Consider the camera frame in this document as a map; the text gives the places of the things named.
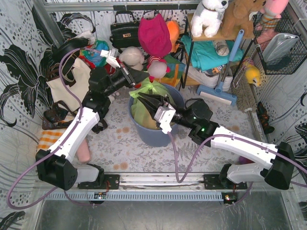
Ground green plastic trash bag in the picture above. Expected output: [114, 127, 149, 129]
[129, 78, 174, 130]

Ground blue trash bin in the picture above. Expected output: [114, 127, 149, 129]
[128, 83, 185, 147]

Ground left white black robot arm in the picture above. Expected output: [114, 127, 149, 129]
[35, 63, 149, 191]

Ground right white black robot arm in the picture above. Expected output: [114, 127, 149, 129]
[138, 93, 295, 190]

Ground colorful printed bag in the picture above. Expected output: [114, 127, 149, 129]
[79, 40, 109, 69]

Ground cream canvas tote bag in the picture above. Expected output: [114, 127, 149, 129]
[47, 58, 91, 111]

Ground magenta fabric bag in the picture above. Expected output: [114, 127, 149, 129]
[138, 13, 172, 58]

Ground red cloth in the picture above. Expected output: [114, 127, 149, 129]
[104, 64, 116, 76]

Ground pink white plush pig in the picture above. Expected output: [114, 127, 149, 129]
[147, 56, 171, 82]

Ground black leather handbag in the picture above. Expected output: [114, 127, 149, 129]
[109, 11, 141, 54]

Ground teal folded cloth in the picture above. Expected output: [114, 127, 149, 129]
[181, 35, 243, 70]

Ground orange plush toy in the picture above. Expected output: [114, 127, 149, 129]
[166, 20, 180, 53]

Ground white sneakers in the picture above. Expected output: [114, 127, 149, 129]
[188, 68, 233, 92]

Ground grey baseball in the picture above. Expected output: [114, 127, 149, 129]
[213, 40, 229, 57]

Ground pink round object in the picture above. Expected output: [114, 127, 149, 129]
[76, 139, 91, 163]

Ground yellow plush duck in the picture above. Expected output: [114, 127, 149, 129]
[245, 63, 260, 87]

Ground white plush dog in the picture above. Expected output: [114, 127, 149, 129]
[191, 0, 229, 38]

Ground purple orange sock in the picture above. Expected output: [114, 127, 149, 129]
[239, 156, 254, 165]

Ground orange white checkered cloth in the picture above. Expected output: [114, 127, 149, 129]
[36, 128, 66, 152]

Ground black metal shelf rack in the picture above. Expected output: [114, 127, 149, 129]
[180, 13, 240, 89]

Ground brown teddy bear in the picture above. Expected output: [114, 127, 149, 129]
[221, 0, 266, 38]

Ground silver pouch in basket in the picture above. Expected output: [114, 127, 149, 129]
[262, 33, 300, 62]

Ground pink plush toy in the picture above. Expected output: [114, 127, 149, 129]
[260, 0, 289, 23]

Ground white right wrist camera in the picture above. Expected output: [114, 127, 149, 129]
[153, 104, 176, 134]

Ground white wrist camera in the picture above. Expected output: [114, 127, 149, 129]
[100, 48, 121, 69]
[153, 104, 176, 134]

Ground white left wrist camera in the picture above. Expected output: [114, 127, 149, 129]
[100, 48, 121, 69]

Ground metal handled broom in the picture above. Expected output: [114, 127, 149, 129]
[232, 78, 266, 142]

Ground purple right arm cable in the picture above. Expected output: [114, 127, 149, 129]
[167, 131, 307, 207]

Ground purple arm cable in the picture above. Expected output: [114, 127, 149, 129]
[167, 131, 307, 207]
[6, 47, 104, 210]

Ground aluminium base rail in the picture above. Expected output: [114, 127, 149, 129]
[45, 172, 279, 204]

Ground black wire basket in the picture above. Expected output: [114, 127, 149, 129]
[253, 11, 307, 75]

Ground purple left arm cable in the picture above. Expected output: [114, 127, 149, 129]
[6, 47, 104, 210]

